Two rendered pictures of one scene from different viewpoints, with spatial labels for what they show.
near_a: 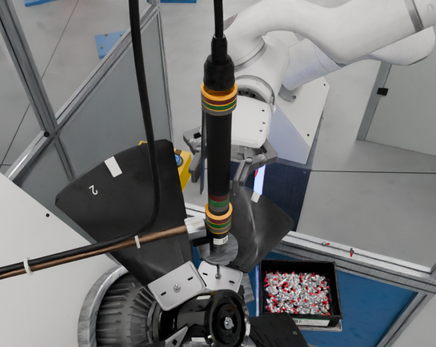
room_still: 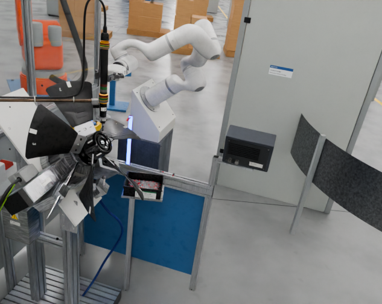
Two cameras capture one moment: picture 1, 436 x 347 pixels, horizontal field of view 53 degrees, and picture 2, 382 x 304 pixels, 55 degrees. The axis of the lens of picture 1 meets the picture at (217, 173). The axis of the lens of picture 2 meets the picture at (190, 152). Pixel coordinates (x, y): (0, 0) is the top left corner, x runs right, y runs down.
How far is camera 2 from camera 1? 1.30 m
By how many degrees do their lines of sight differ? 23
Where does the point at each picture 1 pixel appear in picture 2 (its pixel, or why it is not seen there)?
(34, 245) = (30, 116)
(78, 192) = (55, 88)
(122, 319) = not seen: hidden behind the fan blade
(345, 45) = (150, 52)
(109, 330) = not seen: hidden behind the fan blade
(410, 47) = (194, 81)
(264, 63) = (126, 58)
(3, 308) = (15, 128)
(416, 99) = not seen: hidden behind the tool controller
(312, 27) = (140, 45)
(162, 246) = (82, 113)
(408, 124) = (239, 173)
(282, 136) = (146, 126)
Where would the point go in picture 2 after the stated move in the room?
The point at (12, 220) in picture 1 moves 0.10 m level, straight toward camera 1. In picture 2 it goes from (24, 104) to (32, 111)
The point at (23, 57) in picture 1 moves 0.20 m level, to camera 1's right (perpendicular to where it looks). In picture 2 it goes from (32, 73) to (64, 77)
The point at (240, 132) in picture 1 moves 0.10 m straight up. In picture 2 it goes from (113, 69) to (114, 47)
